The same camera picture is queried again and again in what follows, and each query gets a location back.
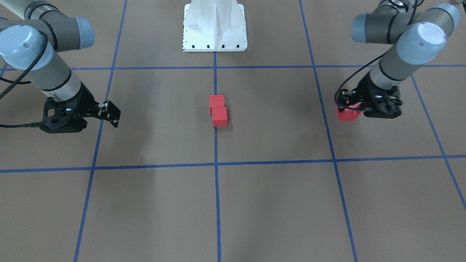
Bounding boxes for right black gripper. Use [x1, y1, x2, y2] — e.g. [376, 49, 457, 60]
[48, 83, 121, 128]

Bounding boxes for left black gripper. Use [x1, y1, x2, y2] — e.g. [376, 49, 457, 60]
[335, 73, 378, 111]

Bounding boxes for red block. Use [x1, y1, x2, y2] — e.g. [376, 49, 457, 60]
[337, 106, 361, 121]
[211, 107, 228, 127]
[209, 95, 225, 115]

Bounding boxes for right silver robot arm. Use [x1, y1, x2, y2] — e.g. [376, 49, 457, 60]
[0, 0, 121, 133]

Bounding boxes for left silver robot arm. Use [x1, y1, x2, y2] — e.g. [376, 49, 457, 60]
[333, 0, 461, 118]

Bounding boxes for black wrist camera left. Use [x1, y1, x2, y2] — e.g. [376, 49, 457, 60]
[363, 84, 403, 119]

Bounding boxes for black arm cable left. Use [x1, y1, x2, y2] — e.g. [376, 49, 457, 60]
[334, 51, 388, 110]

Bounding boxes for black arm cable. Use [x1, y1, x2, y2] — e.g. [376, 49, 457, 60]
[0, 31, 49, 128]
[334, 51, 388, 110]

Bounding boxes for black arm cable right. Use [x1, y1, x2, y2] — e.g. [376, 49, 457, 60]
[0, 31, 49, 128]

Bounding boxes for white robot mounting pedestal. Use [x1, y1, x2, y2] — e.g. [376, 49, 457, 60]
[182, 0, 248, 52]

